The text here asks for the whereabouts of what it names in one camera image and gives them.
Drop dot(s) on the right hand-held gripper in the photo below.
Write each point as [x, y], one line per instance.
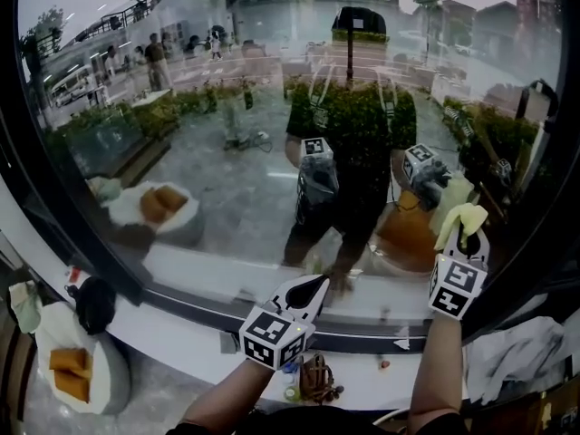
[455, 286]

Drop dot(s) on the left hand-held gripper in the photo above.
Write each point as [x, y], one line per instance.
[272, 335]

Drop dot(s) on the yellow-green cloth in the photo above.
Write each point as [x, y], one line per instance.
[471, 218]

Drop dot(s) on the window glass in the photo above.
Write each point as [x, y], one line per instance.
[217, 184]

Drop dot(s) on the person's left forearm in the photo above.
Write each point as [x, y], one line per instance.
[229, 394]

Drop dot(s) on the person's right forearm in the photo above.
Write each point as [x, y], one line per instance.
[436, 370]

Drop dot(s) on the pale green cloth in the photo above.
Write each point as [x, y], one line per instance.
[26, 308]

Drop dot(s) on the small red object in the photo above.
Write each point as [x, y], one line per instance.
[384, 364]

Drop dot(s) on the white paper scrap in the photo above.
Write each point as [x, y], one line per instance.
[402, 343]

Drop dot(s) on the crumpled white sheet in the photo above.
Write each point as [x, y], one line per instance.
[516, 356]

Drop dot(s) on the white windowsill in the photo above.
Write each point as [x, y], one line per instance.
[181, 333]

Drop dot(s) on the person's black shirt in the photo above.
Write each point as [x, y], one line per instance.
[317, 422]

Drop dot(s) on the black bag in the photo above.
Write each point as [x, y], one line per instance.
[95, 304]

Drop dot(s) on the orange cushion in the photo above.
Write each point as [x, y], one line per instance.
[72, 385]
[70, 359]

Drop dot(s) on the black window frame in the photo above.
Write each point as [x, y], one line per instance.
[106, 267]

